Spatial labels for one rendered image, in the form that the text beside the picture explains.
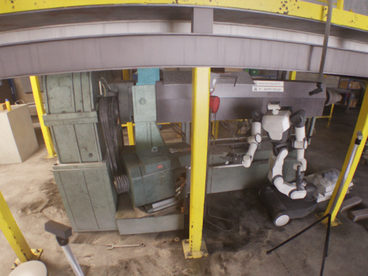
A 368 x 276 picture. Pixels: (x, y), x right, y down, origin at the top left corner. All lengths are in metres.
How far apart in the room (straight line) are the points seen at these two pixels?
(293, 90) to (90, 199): 2.74
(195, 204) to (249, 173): 1.38
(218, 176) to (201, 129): 1.45
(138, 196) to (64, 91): 1.13
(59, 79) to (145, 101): 0.91
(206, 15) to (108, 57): 0.63
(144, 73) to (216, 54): 1.08
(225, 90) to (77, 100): 1.57
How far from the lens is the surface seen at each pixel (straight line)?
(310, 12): 1.66
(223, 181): 2.78
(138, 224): 2.24
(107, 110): 1.79
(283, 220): 2.55
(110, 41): 1.30
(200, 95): 1.29
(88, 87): 1.80
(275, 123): 2.02
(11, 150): 4.65
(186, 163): 1.93
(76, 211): 2.35
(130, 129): 3.87
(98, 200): 2.19
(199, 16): 1.30
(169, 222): 2.24
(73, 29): 1.82
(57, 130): 1.98
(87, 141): 1.92
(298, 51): 1.66
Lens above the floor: 1.74
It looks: 22 degrees down
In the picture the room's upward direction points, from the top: straight up
